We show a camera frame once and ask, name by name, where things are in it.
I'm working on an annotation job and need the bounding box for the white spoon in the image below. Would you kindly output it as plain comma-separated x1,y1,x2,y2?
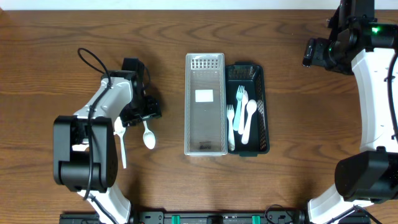
241,100,257,144
143,121,156,149
114,117,127,169

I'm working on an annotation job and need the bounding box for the white plastic fork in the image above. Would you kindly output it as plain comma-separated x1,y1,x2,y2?
226,105,235,151

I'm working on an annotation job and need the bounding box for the mint green plastic fork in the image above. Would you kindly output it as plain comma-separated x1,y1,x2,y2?
233,85,244,131

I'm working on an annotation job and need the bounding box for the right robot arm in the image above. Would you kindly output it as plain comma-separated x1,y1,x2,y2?
298,0,397,223

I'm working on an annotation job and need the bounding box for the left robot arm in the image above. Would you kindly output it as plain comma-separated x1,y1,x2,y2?
53,58,162,223

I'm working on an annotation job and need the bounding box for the white label sticker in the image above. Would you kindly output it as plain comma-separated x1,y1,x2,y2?
195,90,214,103

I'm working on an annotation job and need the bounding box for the translucent white plastic basket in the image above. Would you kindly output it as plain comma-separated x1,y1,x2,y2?
184,53,228,157

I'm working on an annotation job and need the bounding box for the dark green plastic basket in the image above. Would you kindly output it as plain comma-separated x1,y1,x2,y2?
225,62,270,157

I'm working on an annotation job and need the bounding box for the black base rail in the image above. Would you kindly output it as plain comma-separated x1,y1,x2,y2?
58,206,371,224

